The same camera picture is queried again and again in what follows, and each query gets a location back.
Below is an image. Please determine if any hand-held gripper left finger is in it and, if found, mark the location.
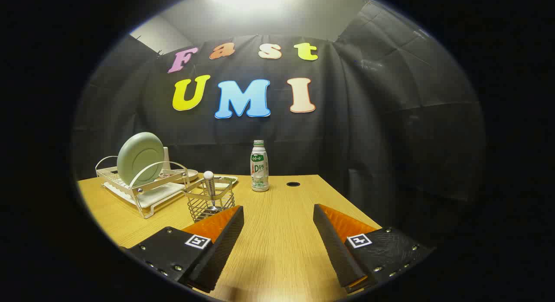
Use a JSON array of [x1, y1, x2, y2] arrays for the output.
[[119, 205, 244, 294]]

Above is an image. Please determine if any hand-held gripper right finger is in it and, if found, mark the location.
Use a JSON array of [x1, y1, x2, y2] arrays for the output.
[[313, 204, 434, 294]]

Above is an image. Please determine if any metal wire basket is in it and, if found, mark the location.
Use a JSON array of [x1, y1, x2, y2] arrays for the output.
[[182, 177, 236, 224]]

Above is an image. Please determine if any blue checked handle spoon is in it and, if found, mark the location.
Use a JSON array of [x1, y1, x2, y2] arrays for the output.
[[203, 171, 216, 211]]

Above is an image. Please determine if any white wire dish rack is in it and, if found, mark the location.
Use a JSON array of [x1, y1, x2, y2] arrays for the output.
[[95, 155, 200, 219]]

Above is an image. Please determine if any light green plate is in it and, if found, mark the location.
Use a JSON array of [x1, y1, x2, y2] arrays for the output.
[[117, 132, 165, 186]]

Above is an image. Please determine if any beige round plate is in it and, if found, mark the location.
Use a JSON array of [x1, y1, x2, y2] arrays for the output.
[[173, 169, 199, 183]]

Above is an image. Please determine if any white drip tray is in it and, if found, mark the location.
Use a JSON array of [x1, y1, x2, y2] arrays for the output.
[[102, 181, 187, 208]]

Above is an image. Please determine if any white drink bottle green label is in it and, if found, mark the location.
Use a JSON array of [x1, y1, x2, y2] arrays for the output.
[[250, 140, 270, 192]]

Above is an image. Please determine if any black backdrop cloth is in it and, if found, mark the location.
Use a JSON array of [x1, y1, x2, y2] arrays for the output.
[[72, 1, 486, 250]]

